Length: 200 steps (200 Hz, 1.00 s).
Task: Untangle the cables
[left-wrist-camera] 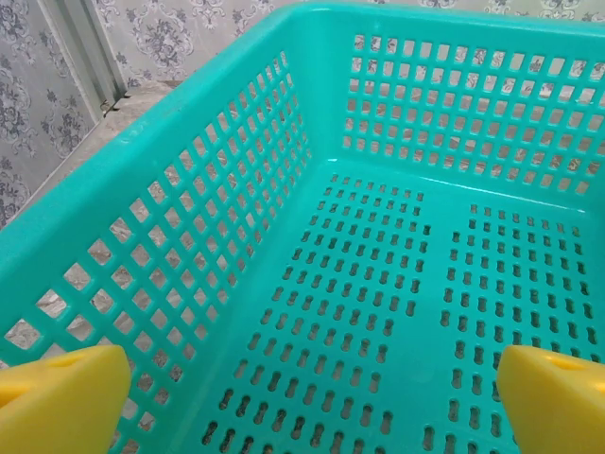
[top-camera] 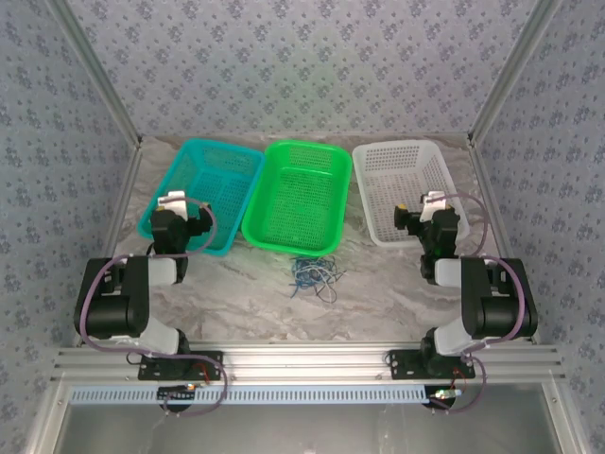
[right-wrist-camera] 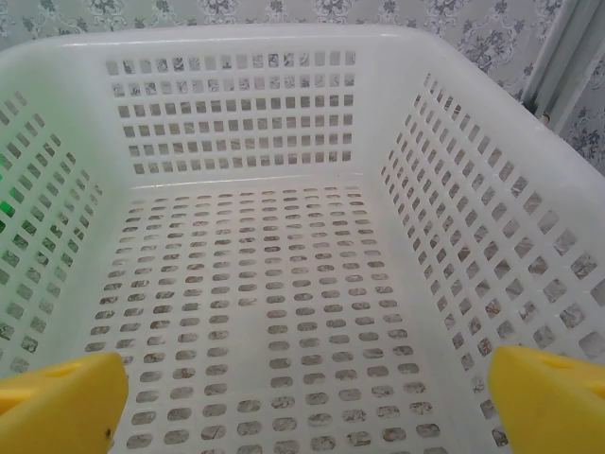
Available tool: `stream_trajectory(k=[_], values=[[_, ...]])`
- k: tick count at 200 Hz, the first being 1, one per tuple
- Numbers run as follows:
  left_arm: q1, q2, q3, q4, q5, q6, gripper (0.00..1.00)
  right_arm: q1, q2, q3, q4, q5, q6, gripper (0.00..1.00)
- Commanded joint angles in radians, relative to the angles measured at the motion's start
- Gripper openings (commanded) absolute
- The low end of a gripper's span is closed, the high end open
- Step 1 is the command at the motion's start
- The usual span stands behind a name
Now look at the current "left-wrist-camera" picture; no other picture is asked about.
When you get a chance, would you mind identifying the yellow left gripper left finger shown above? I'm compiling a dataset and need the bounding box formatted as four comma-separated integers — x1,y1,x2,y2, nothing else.
0,343,132,454

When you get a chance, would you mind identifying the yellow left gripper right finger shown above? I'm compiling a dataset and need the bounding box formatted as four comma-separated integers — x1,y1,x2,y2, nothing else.
499,343,605,454

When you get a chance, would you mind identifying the teal plastic basket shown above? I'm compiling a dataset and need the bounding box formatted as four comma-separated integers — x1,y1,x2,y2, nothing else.
0,0,605,454

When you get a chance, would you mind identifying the aluminium frame post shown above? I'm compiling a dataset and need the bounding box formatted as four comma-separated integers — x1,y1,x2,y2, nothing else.
40,0,131,119

